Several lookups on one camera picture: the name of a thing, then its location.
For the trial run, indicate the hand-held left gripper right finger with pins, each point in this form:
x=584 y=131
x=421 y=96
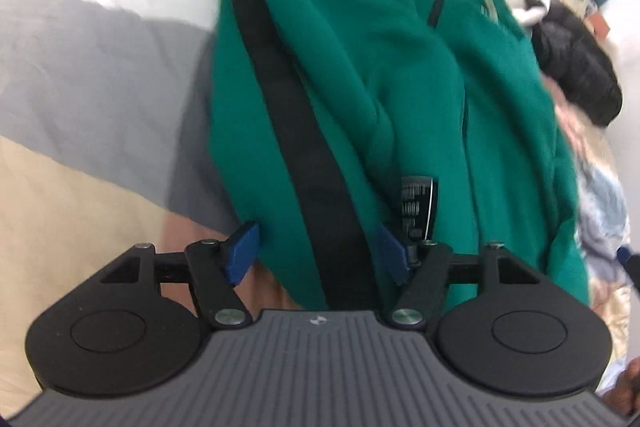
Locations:
x=392 y=253

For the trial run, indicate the person's right hand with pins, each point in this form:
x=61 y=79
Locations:
x=627 y=387

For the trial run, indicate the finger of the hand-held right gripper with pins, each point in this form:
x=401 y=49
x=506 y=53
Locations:
x=629 y=269

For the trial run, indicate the patchwork quilt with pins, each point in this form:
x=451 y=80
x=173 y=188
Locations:
x=100 y=82

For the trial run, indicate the green hoodie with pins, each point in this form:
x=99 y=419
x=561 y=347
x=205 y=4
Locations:
x=350 y=57

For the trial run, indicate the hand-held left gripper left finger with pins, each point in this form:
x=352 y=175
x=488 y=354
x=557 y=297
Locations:
x=242 y=253

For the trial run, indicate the black puffer jacket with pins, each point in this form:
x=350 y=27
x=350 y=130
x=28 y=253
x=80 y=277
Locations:
x=580 y=62

